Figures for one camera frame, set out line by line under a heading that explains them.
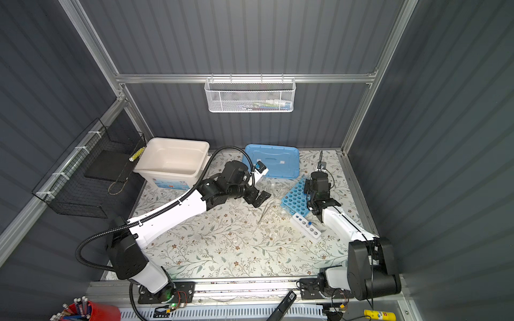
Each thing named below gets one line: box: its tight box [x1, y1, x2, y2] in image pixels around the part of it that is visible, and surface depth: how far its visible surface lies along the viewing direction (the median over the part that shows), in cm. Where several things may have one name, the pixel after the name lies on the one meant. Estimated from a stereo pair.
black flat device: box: [265, 290, 298, 321], surface depth 71 cm
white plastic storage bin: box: [133, 137, 212, 191], surface depth 102 cm
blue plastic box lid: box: [242, 143, 301, 179], surface depth 118 cm
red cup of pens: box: [49, 296, 122, 321], surface depth 61 cm
